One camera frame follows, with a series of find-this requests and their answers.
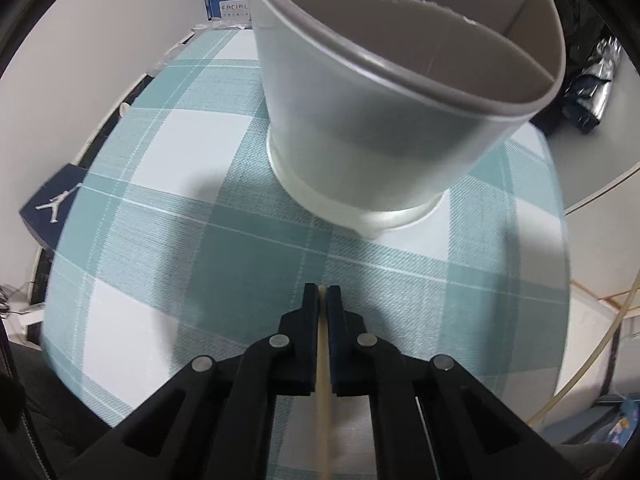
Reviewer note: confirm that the wooden chopstick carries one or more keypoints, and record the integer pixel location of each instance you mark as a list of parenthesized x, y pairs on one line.
[(323, 392)]

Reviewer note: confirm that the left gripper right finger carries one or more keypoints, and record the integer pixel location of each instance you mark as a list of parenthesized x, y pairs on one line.
[(431, 419)]

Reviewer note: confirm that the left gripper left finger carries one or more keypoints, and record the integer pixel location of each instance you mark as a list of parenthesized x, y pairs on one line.
[(213, 419)]

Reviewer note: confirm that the white utensil holder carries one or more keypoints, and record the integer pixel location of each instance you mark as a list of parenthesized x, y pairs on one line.
[(378, 107)]

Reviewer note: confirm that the black hanging jacket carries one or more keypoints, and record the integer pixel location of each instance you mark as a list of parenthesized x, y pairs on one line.
[(582, 29)]

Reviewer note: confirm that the teal plaid tablecloth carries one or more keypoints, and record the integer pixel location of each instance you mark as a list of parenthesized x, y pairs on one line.
[(181, 242)]

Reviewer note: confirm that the navy Jordan shoe box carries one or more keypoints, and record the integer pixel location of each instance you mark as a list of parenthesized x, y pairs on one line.
[(46, 211)]

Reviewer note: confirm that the silver folded umbrella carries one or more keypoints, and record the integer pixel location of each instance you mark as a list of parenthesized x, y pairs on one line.
[(587, 95)]

